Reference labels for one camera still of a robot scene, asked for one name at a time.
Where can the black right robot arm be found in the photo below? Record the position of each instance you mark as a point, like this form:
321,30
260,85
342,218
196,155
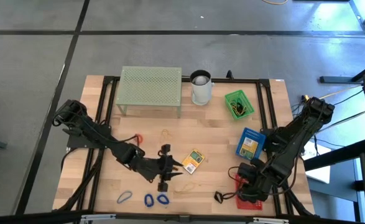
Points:
297,137

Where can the green perforated metal shelf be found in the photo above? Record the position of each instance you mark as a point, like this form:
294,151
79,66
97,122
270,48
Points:
149,85

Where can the blue coil wristband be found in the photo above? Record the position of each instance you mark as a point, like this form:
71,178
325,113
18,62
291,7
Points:
145,200
158,199

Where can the blue plastic basket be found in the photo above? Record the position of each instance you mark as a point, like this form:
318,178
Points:
256,133

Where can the large yellow rubber band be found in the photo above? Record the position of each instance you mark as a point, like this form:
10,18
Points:
186,188

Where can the Crayola crayon box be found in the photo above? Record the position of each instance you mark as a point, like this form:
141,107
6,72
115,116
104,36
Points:
193,161
249,147

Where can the green plastic basket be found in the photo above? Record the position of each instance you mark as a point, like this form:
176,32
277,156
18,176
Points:
247,99

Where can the orange rubber band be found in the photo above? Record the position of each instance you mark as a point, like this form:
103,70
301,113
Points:
137,136

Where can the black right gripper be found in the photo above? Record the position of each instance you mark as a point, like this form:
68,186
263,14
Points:
255,186

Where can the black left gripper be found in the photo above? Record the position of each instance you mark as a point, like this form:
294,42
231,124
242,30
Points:
152,169

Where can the white cup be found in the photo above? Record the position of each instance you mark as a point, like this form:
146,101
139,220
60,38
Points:
201,95

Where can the white paper sheet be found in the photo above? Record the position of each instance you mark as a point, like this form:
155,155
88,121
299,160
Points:
319,174

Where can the black desk frame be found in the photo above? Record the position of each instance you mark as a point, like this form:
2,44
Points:
334,154

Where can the green rubber band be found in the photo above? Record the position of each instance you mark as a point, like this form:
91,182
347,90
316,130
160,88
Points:
235,101

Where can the silver camera mount bar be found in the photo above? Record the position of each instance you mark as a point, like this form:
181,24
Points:
183,218

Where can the red plastic basket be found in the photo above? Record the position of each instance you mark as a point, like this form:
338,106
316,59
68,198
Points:
250,206

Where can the black table frame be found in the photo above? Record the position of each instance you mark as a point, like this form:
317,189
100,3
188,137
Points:
241,80

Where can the black rubber band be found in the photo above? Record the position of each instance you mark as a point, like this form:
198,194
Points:
240,105
218,197

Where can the small black clamp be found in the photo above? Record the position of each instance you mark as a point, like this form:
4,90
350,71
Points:
229,75

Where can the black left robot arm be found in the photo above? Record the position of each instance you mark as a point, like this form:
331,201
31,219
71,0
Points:
107,141

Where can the thin yellow rubber band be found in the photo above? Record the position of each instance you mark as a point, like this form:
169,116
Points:
166,136

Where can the slate blue rubber band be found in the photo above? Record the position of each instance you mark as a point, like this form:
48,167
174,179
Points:
117,200

